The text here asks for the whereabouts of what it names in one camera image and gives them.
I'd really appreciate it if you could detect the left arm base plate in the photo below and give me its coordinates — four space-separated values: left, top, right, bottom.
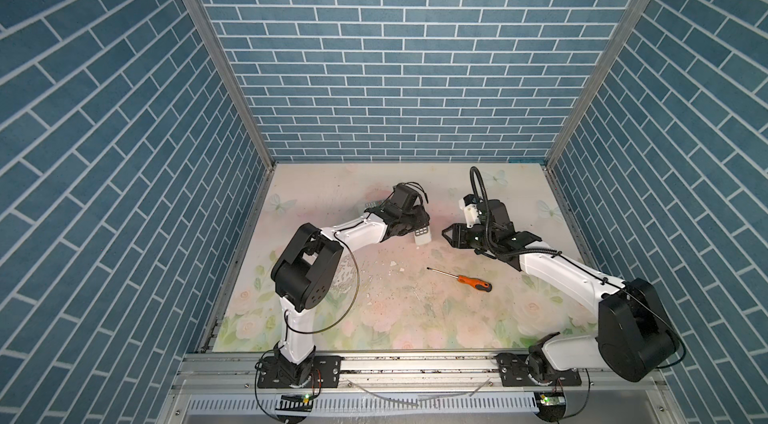
256 353 342 389

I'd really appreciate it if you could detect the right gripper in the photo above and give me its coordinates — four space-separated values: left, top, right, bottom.
440 220 497 252

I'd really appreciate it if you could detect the orange handled screwdriver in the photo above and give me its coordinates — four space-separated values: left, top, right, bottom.
428 267 493 292

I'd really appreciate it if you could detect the aluminium mounting rail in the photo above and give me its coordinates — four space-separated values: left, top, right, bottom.
170 350 668 396

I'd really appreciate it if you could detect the white ribbed cable duct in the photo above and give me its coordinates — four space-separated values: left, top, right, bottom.
187 392 539 417

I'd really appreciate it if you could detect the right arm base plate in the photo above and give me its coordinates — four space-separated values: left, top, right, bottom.
494 352 582 387

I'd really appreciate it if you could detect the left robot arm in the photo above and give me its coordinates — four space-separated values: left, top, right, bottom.
271 181 431 365

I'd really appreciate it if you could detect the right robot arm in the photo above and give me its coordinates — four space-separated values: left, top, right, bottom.
442 194 686 385

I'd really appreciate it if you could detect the white remote control tilted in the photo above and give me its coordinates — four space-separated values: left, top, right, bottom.
364 200 384 212

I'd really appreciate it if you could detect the white remote control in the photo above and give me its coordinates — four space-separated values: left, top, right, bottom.
364 200 384 212
413 225 432 246

